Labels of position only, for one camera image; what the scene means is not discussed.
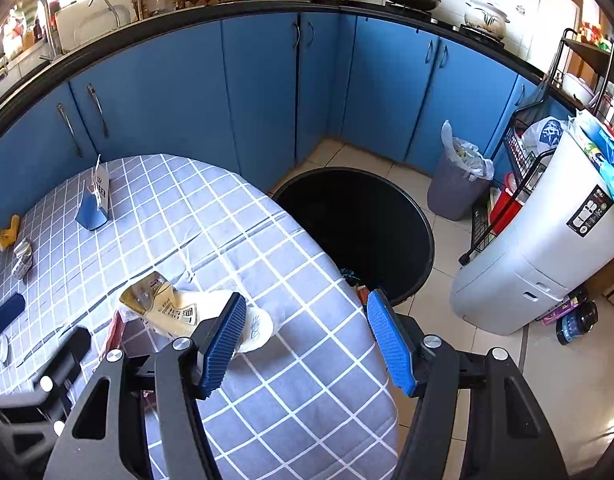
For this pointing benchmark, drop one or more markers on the purple box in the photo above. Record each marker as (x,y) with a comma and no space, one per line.
(557,314)

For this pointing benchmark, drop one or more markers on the blue white carton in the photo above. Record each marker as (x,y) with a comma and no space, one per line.
(92,210)

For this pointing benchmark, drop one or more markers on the tall chrome faucet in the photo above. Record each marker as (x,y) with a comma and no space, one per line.
(48,25)

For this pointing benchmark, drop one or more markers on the red packet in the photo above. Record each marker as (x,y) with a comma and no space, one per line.
(116,332)

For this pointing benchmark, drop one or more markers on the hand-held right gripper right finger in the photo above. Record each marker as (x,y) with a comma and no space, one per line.
(392,345)

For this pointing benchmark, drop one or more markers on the small grey waste bin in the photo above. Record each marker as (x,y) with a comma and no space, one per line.
(449,190)

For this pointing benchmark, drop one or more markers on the black metal rack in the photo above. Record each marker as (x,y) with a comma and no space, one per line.
(607,67)

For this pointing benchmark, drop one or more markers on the round table with checkered cloth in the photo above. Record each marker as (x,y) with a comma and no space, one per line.
(267,270)

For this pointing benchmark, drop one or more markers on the small red wrapper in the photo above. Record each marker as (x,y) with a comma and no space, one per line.
(362,292)

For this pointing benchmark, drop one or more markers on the dark blue round jar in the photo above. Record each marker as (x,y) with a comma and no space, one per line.
(577,322)

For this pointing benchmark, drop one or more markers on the yellow packet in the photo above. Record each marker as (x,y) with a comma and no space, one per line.
(9,230)

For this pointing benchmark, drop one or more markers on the black gas stove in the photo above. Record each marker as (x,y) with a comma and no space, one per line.
(447,22)

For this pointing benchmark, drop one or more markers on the white paper bag blue print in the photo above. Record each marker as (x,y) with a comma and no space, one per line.
(182,310)

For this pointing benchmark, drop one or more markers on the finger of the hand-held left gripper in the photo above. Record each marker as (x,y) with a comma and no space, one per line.
(4,317)
(62,360)

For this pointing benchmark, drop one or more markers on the black round stool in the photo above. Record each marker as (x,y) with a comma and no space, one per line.
(357,230)

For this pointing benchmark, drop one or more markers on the white cutting board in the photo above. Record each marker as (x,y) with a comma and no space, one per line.
(87,25)

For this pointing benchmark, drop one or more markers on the white ceramic pot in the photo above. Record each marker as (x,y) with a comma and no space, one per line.
(487,20)

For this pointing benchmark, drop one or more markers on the row of blue cabinet doors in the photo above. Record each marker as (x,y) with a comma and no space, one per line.
(187,100)

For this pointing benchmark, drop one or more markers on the steel pot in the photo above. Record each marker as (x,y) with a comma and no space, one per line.
(612,107)

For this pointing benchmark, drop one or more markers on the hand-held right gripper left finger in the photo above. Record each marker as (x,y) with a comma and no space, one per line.
(222,347)

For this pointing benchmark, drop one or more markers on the black kitchen countertop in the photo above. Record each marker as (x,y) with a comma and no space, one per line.
(212,14)

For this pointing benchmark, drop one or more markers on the red plastic container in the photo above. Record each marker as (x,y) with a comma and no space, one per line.
(504,205)

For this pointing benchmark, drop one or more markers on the white plastic bin liner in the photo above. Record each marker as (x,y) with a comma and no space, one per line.
(469,157)

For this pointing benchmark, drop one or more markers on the white plastic bag blue print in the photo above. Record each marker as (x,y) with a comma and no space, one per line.
(544,132)

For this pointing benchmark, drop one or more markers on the arched chrome tap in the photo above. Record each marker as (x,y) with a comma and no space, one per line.
(118,19)

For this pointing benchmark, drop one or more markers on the white wall box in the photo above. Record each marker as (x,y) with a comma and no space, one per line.
(559,30)

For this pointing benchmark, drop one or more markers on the crumpled striped wrapper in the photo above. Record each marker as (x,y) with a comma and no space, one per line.
(22,257)

